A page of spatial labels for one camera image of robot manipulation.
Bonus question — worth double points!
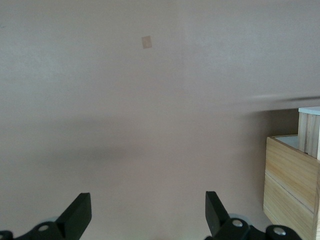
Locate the light wooden drawer cabinet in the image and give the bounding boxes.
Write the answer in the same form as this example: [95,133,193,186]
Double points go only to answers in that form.
[263,134,320,240]

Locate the small square tape patch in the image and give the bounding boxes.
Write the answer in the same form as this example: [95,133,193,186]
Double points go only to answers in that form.
[141,35,153,50]

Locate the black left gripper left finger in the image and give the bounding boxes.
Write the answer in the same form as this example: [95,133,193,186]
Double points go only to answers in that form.
[0,192,92,240]

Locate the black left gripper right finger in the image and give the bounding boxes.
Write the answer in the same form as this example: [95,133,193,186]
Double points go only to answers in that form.
[204,191,301,240]

